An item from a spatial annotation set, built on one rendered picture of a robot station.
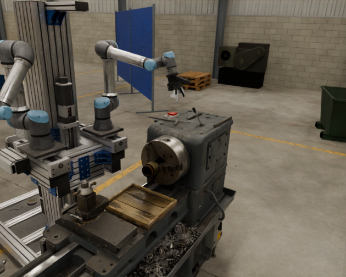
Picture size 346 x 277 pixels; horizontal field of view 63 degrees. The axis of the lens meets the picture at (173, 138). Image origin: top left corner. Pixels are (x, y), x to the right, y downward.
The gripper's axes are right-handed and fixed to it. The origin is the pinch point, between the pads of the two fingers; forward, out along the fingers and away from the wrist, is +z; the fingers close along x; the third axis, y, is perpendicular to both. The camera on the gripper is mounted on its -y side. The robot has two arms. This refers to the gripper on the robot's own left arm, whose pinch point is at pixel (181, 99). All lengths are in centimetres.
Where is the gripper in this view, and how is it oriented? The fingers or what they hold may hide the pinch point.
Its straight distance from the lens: 214.0
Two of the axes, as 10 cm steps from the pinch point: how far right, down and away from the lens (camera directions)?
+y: -9.0, 0.7, 4.3
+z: 2.2, 9.3, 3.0
